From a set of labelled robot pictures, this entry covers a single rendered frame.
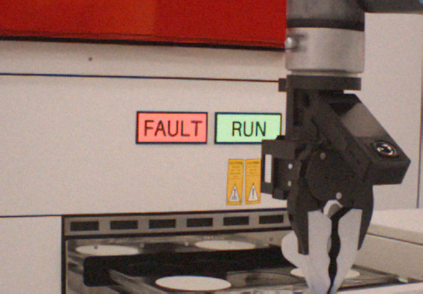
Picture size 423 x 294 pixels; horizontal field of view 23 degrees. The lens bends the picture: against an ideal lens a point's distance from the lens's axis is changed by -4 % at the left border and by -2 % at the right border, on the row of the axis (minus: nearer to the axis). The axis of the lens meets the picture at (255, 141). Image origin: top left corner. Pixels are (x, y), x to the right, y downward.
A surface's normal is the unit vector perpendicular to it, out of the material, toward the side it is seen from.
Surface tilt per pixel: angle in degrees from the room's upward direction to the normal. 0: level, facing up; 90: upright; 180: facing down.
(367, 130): 32
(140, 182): 90
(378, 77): 90
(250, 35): 90
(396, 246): 90
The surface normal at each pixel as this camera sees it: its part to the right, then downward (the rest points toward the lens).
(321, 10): -0.17, 0.04
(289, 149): -0.85, 0.00
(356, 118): 0.29, -0.81
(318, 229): 0.53, 0.06
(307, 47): -0.49, 0.03
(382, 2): -0.41, 0.76
